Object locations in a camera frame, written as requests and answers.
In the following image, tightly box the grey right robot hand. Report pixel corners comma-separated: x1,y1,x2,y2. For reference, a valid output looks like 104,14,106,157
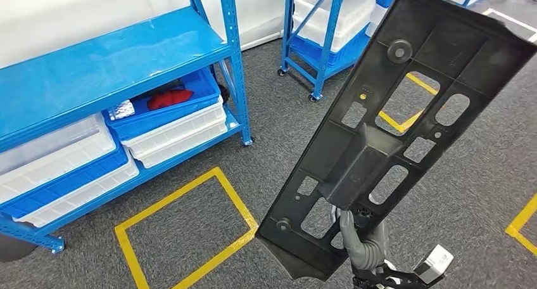
330,205,389,254

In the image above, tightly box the black plastic panel part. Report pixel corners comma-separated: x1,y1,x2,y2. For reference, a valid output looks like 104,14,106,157
256,0,537,283

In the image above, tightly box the blue metal shelf rack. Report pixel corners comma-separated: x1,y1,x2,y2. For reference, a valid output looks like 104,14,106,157
0,0,255,254

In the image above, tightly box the red cloth item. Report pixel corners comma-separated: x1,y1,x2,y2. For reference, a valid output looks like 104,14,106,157
148,89,195,112

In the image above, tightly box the silver foil bag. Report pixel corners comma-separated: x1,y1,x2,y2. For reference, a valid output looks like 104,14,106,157
108,100,136,121

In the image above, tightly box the white car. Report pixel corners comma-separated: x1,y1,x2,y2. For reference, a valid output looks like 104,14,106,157
0,0,291,70

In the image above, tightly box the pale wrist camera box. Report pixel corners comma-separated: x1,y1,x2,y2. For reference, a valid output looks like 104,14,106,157
413,244,455,285

